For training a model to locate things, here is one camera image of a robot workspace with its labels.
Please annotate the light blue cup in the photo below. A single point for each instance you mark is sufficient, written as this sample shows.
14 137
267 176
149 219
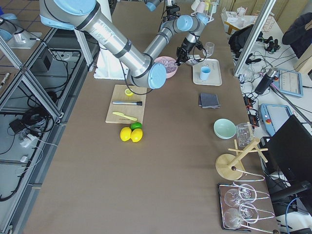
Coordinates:
204 72

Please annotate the clear glass mug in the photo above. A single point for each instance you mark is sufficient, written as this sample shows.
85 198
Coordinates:
244 134

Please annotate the aluminium frame post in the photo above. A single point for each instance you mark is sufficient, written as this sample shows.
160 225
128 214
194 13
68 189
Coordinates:
259 23

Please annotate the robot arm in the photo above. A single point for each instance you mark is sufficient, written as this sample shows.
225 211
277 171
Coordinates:
86 16
170 8

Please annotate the black monitor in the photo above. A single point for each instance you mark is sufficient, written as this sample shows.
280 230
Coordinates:
290 152

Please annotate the bamboo cutting board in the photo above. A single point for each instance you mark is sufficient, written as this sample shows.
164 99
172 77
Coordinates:
135 111

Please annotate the inverted wine glass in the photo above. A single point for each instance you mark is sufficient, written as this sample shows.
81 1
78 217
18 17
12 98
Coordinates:
243 217
239 194

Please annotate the yellow lemon near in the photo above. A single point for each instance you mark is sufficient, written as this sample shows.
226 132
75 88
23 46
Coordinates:
125 133

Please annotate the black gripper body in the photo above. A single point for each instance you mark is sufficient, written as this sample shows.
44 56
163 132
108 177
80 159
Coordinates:
186 45

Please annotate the yellow plastic knife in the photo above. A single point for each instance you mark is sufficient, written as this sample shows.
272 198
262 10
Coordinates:
120 114

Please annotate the yellow lemon far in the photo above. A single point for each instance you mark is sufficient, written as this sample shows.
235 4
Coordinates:
136 135

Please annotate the clear wine glass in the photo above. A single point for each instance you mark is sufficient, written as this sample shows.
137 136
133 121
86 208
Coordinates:
207 52

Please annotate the yellow lemon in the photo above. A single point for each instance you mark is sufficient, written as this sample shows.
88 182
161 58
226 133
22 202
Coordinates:
125 133
136 135

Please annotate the cream serving tray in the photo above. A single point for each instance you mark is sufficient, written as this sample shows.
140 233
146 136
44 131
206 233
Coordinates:
214 78

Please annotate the white cup rack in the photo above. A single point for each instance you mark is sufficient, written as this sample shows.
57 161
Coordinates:
207 16

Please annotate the grey folded cloth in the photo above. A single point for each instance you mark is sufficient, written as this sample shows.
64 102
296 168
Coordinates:
207 100

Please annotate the black framed tray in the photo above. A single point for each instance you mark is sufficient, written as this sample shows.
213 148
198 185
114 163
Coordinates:
222 189

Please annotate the half lemon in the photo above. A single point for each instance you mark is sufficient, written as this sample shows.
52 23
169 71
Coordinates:
128 92

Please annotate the steel ice scoop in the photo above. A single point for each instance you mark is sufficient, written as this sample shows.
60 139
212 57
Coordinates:
193 61

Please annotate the inverted wine glass upper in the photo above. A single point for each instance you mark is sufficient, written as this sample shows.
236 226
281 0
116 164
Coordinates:
239 194

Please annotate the pink bowl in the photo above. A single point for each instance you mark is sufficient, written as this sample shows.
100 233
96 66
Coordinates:
169 75

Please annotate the pink rack cup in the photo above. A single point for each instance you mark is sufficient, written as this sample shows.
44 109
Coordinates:
200 6

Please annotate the green bowl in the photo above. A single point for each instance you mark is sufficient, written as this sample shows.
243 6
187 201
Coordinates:
224 128

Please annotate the inverted wine glass lower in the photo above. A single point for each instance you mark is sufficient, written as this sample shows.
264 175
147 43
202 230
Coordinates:
243 217

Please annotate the blue teach pendant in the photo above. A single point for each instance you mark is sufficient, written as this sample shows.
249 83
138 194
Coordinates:
289 82
274 116

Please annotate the black water bottle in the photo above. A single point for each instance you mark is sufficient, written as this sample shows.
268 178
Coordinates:
268 78

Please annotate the clear ice cubes pile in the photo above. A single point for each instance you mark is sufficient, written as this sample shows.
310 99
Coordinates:
169 65

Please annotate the black control box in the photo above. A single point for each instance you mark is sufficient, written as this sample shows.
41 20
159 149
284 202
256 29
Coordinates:
43 62

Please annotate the wooden mug tree stand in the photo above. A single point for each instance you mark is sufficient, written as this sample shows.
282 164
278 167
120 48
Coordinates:
230 167

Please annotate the black backpack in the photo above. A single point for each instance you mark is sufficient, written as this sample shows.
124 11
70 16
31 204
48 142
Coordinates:
238 39

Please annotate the green lime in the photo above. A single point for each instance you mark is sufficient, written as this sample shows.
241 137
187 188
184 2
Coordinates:
136 125

